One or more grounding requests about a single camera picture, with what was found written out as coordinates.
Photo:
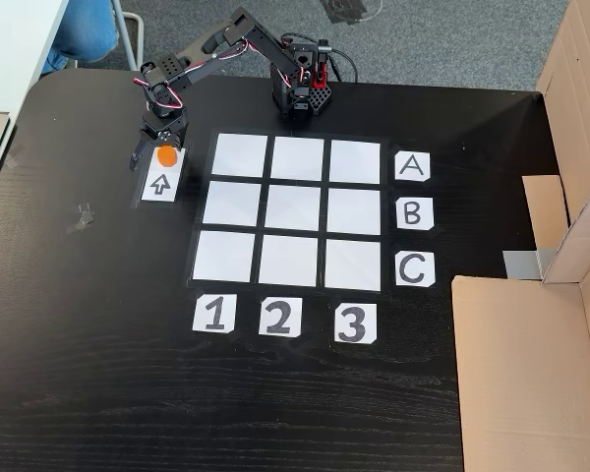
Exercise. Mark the white arrow paper sheet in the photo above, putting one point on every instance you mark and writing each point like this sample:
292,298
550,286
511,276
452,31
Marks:
161,186

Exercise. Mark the flat clear tape piece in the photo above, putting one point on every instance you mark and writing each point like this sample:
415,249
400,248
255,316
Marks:
14,158

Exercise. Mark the person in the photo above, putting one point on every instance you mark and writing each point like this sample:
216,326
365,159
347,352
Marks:
83,29

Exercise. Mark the grey metal chair frame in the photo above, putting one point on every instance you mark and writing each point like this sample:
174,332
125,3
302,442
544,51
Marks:
128,34

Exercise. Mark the paper sheet number 2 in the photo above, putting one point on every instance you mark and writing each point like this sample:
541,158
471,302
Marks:
280,317

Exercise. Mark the white nine-square grid sheet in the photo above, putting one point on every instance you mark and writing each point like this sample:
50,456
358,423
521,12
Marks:
295,209

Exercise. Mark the white desk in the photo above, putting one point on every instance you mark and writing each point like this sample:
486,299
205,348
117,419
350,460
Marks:
10,44

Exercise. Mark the brown cardboard box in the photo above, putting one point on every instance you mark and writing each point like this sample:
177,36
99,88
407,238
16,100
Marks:
521,369

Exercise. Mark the paper sheet letter A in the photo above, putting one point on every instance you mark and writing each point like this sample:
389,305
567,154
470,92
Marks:
413,166

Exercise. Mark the paper sheet number 3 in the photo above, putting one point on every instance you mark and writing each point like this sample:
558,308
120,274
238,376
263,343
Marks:
355,323

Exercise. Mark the paper sheet letter C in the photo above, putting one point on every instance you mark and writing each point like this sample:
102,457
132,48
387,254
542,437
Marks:
415,268

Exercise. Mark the paper sheet letter B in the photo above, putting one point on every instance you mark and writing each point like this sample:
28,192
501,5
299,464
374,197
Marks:
414,214

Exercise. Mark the crumpled clear tape piece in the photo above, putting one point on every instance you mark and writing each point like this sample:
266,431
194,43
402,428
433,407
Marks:
82,217

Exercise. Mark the paper sheet number 1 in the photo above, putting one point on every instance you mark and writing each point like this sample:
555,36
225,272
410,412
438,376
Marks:
214,314

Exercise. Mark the round orange token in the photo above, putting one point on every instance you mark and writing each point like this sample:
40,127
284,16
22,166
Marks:
167,156

